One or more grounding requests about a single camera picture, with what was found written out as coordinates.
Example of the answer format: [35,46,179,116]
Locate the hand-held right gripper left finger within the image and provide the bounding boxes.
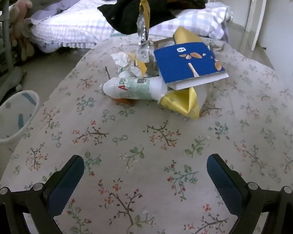
[0,155,85,234]

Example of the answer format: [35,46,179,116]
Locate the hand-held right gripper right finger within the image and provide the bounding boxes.
[206,154,293,234]

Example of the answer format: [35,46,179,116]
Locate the white plastic waste bin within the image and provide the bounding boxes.
[0,90,41,144]

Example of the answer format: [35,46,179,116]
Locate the yellow printed snack bag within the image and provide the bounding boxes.
[160,86,201,120]

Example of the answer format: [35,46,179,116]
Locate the floral bedsheet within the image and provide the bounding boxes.
[0,33,293,234]

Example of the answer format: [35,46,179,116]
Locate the small orange scrap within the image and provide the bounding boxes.
[115,98,135,106]

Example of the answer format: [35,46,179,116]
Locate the white plastic bottle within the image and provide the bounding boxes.
[99,76,168,101]

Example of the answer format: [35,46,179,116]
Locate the blue flat box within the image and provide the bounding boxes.
[153,42,229,89]

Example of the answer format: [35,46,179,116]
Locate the crumpled white paper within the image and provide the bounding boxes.
[111,52,143,78]

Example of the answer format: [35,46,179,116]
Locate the grey wheeled chair base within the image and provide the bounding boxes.
[0,0,23,114]

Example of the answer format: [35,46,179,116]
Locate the small cardboard piece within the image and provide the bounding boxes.
[153,38,175,50]

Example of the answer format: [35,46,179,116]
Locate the yellow paper packet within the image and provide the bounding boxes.
[173,26,204,45]

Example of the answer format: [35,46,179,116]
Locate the pink plush toy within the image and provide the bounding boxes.
[8,0,36,61]

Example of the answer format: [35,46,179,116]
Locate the checked purple quilt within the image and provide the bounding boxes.
[24,0,229,53]

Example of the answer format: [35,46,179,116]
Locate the white door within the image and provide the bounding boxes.
[244,0,270,51]

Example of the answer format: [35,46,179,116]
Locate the silver and yellow foil wrapper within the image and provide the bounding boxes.
[127,0,154,76]

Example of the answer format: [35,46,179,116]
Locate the black cloth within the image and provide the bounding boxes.
[98,0,205,35]

